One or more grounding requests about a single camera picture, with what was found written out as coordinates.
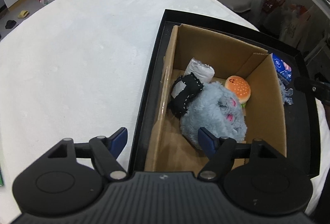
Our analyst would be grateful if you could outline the red basket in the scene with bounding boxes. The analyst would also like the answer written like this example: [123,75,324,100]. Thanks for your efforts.
[263,0,286,14]

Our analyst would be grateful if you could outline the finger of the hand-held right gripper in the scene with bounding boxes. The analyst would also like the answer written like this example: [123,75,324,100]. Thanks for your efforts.
[294,77,330,106]

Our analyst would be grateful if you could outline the grey plush toy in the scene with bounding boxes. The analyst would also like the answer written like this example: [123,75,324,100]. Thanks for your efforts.
[180,81,247,150]

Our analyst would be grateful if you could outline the blue tissue packet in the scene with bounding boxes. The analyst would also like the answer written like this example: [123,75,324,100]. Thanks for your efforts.
[272,53,293,85]

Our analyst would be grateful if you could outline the black shallow tray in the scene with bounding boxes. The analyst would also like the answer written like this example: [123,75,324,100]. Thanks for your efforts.
[128,9,321,178]

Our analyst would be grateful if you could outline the black pouch with white patch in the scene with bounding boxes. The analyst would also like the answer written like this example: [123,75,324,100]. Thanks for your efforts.
[169,72,204,118]

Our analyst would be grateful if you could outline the brown cardboard box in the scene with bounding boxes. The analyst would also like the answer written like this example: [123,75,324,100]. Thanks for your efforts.
[144,23,287,172]

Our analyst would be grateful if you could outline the small burger plush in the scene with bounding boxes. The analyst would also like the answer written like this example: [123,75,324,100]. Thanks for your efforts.
[224,75,251,108]

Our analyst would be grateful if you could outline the small grey-blue fabric toy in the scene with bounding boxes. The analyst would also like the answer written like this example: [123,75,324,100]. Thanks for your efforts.
[278,79,294,106]

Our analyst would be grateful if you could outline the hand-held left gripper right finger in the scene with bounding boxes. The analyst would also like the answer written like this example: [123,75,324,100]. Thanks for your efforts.
[197,126,275,180]

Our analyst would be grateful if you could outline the white hanging bags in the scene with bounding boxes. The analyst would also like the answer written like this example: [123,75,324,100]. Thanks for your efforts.
[278,5,316,52]

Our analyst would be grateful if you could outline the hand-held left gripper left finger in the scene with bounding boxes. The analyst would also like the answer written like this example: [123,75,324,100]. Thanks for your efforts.
[42,127,128,180]

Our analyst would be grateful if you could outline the white roll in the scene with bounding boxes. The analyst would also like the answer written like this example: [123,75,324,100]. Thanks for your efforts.
[184,58,215,84]

